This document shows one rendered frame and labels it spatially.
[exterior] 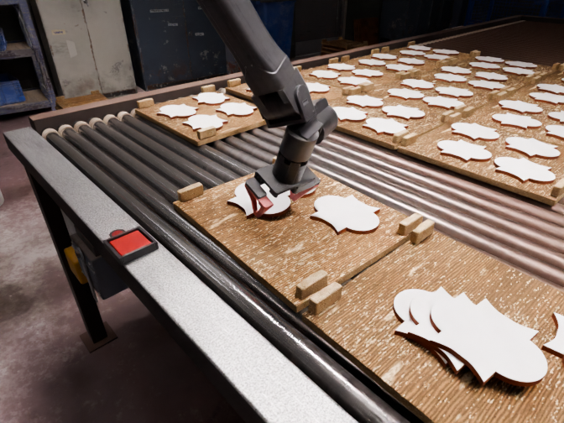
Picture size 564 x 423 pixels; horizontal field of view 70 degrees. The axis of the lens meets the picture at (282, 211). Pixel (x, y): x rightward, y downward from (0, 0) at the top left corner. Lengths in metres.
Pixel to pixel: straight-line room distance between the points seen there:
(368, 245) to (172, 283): 0.36
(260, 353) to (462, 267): 0.38
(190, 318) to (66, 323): 1.48
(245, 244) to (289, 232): 0.09
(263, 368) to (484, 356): 0.29
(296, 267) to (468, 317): 0.28
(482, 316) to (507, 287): 0.13
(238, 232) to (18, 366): 1.41
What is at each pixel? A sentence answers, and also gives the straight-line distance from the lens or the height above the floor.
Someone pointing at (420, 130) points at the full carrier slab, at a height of 0.94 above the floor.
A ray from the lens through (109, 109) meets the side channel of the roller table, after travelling 1.61.
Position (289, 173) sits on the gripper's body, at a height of 1.07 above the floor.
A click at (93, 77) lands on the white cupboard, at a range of 5.12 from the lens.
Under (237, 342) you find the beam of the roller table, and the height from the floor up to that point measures 0.92.
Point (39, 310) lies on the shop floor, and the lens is 2.24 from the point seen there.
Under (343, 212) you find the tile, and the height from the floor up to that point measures 0.95.
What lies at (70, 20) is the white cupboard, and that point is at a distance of 5.01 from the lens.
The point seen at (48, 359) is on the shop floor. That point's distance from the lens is 1.99.
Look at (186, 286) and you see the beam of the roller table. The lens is 0.72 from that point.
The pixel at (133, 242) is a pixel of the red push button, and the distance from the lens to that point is 0.82.
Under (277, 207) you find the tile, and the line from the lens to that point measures 0.83.
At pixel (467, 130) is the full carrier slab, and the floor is 0.95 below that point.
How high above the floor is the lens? 1.39
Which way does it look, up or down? 32 degrees down
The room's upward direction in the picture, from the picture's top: straight up
